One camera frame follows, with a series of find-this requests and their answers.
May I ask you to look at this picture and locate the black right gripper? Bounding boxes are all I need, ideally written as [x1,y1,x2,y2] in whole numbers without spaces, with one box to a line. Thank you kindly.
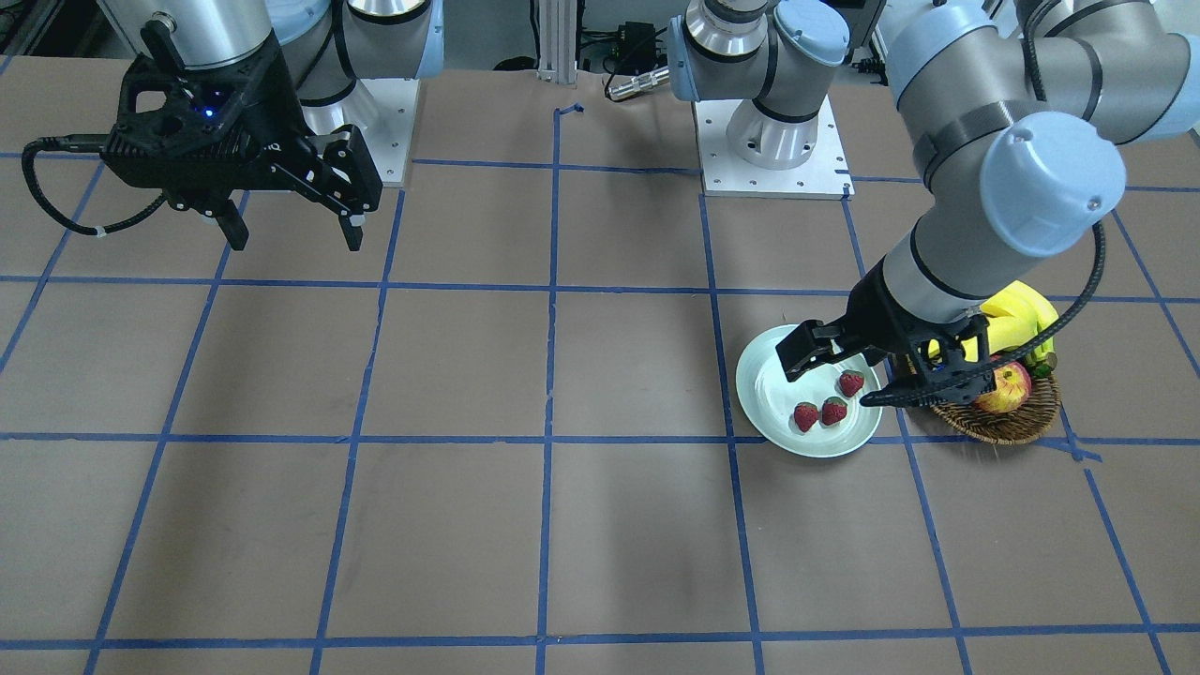
[98,37,366,252]

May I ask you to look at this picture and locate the strawberry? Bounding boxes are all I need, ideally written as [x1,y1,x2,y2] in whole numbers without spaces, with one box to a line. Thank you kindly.
[836,370,865,400]
[818,395,848,428]
[792,401,821,434]

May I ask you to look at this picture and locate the red yellow apple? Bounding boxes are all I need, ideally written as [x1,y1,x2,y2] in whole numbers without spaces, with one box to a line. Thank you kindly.
[972,362,1033,414]

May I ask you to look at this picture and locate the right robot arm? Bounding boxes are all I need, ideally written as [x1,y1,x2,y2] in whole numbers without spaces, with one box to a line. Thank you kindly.
[98,1,444,251]

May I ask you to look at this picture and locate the yellow banana bunch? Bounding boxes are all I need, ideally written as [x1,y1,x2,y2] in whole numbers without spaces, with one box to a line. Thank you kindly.
[926,280,1058,380]

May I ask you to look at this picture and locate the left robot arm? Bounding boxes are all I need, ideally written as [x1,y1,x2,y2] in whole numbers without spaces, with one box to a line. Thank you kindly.
[776,1,1196,407]

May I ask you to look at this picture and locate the light green plate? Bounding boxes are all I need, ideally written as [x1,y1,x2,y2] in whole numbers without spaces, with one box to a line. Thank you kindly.
[736,324,882,458]

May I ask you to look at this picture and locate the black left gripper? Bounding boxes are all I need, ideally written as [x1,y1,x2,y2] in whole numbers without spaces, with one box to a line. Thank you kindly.
[844,262,996,410]

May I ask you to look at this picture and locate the brown wicker basket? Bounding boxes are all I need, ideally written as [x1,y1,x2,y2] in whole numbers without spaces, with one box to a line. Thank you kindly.
[926,374,1061,446]

